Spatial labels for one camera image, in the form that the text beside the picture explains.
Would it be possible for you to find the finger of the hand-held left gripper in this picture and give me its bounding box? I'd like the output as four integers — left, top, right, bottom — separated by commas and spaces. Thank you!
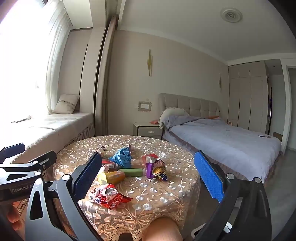
0, 143, 26, 161
0, 151, 57, 183

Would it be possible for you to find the red silver foil wrapper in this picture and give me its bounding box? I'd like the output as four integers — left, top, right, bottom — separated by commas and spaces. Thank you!
141, 153, 160, 164

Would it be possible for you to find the red white wrapper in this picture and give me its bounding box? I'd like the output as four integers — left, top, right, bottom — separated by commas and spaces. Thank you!
89, 184, 133, 209

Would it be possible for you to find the beige window seat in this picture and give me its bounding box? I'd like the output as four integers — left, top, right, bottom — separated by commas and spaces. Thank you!
9, 112, 96, 164

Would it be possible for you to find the white curtain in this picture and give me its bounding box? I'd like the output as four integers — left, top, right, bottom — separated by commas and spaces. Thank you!
45, 0, 75, 115

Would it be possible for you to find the beige wardrobe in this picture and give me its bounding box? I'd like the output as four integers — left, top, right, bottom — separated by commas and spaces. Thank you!
228, 61, 270, 134

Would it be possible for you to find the wall switch plate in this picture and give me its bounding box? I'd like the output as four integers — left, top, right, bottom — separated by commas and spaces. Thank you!
137, 100, 152, 113

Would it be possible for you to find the lilac duvet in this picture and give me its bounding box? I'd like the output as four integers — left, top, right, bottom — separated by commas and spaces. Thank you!
162, 116, 282, 178

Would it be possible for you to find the gold wall lamp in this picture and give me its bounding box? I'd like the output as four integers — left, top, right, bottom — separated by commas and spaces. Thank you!
147, 49, 153, 77

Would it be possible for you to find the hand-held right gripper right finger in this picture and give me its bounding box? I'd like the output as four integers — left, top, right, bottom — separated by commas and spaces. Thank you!
192, 151, 272, 241

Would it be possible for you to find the blue plastic bag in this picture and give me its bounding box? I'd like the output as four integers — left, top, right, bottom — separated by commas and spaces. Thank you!
109, 146, 133, 168

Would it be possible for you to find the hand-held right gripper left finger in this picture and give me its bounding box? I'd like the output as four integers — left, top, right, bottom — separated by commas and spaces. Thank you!
25, 152, 103, 241

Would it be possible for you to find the green tube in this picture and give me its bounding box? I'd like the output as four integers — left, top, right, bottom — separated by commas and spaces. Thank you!
120, 168, 144, 177

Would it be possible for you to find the white nightstand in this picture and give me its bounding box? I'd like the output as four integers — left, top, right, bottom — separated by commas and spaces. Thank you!
133, 122, 163, 140

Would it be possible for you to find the person's leg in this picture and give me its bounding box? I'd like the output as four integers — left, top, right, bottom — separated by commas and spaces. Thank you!
142, 217, 184, 241

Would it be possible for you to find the purple gold foil wrapper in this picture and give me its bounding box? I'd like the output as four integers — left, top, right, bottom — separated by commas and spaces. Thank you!
146, 159, 168, 181

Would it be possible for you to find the person's left hand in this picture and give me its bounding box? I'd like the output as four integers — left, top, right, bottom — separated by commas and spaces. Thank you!
6, 205, 24, 230

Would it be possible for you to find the beige tufted headboard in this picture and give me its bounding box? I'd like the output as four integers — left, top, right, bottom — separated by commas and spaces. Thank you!
158, 93, 220, 121

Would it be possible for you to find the red cigarette box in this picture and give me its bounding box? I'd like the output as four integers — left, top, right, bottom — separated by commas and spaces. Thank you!
102, 159, 121, 169

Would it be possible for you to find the beige cushion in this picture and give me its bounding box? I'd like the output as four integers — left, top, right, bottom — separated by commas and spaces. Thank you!
53, 94, 80, 115

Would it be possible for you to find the dark sliding door frame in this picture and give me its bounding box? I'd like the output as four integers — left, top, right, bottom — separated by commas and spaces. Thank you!
94, 14, 116, 138

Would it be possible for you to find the grey pillow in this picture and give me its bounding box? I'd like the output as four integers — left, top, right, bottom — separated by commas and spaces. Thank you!
158, 108, 189, 129

